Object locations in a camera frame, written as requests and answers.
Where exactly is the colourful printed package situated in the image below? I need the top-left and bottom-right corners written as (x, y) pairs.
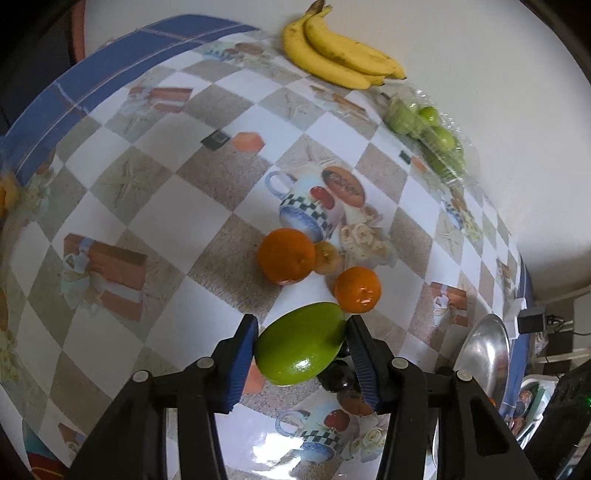
top-left (510, 376), bottom-right (557, 441)

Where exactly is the green mango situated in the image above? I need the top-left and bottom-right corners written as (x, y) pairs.
top-left (254, 302), bottom-right (347, 387)

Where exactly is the black cable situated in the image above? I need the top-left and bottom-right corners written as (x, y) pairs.
top-left (546, 314), bottom-right (577, 334)

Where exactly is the round metal plate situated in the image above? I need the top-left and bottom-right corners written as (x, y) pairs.
top-left (454, 314), bottom-right (511, 408)

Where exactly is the group of green limes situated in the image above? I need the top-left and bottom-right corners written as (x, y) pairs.
top-left (383, 99), bottom-right (466, 178)

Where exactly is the white plastic piece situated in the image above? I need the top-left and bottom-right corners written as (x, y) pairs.
top-left (505, 298), bottom-right (528, 325)

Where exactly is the dark plum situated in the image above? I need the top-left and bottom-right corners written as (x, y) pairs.
top-left (318, 357), bottom-right (358, 393)

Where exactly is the small orange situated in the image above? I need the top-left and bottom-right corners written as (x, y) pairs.
top-left (333, 266), bottom-right (382, 313)

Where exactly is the large orange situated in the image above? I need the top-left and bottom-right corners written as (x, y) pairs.
top-left (257, 228), bottom-right (317, 285)

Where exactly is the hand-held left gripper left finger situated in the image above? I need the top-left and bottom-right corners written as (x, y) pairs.
top-left (65, 315), bottom-right (259, 480)

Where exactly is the reddish brown chair back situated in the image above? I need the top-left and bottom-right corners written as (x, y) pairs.
top-left (68, 0), bottom-right (89, 64)

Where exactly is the small brown yellow fruit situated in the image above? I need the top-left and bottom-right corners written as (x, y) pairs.
top-left (314, 242), bottom-right (345, 276)

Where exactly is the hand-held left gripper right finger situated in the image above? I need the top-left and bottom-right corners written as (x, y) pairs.
top-left (346, 315), bottom-right (539, 480)

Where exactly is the black power adapter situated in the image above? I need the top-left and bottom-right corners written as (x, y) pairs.
top-left (518, 308), bottom-right (548, 333)

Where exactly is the clear plastic fruit tray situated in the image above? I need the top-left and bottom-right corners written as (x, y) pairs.
top-left (0, 171), bottom-right (21, 220)

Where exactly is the clear plastic clamshell pack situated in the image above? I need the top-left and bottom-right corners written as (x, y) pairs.
top-left (376, 88), bottom-right (476, 185)

